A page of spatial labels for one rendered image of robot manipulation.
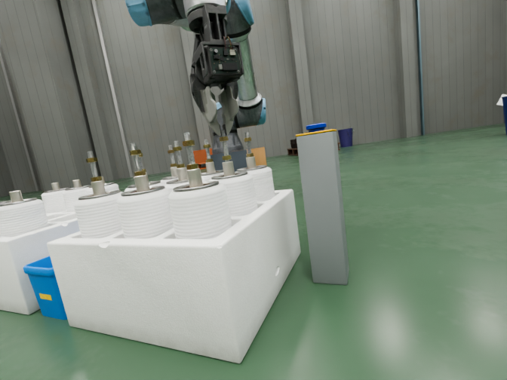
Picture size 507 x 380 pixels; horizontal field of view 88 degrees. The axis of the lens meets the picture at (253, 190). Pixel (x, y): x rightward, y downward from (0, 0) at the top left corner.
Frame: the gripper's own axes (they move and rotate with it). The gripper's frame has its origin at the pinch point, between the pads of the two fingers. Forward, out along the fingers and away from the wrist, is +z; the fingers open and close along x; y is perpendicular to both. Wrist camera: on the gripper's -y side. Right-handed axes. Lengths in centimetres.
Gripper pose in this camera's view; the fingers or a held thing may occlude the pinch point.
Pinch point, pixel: (221, 129)
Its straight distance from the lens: 55.1
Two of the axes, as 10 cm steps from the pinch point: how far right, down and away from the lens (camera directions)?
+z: 1.4, 9.8, 1.5
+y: 4.2, 0.8, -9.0
